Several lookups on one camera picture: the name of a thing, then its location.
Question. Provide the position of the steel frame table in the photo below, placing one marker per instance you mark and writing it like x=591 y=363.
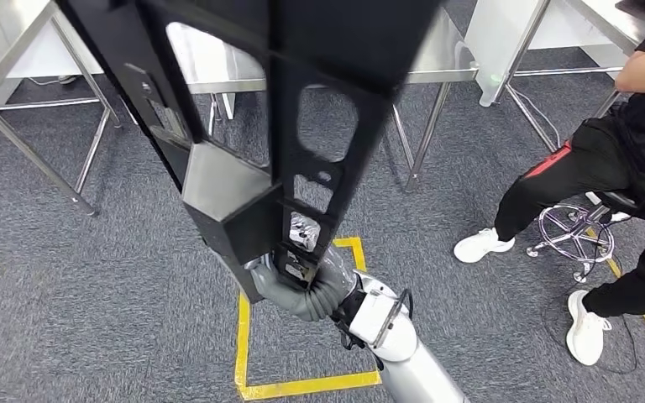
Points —
x=595 y=16

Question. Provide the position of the person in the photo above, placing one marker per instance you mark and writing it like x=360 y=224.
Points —
x=567 y=178

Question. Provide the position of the long black plastic part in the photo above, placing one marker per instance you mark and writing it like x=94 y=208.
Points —
x=328 y=44

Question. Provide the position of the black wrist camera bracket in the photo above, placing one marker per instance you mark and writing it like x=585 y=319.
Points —
x=347 y=333

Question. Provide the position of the white desk side panel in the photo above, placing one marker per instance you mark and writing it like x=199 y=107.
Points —
x=495 y=33

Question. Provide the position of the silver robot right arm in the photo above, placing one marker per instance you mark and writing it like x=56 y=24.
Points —
x=422 y=372

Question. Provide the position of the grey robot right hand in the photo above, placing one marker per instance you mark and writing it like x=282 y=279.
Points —
x=339 y=270

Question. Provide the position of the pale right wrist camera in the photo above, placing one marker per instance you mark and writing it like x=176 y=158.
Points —
x=372 y=314

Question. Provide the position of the chrome base stool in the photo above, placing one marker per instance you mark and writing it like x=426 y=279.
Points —
x=599 y=213

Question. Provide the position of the white desk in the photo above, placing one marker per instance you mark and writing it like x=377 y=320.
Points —
x=50 y=55

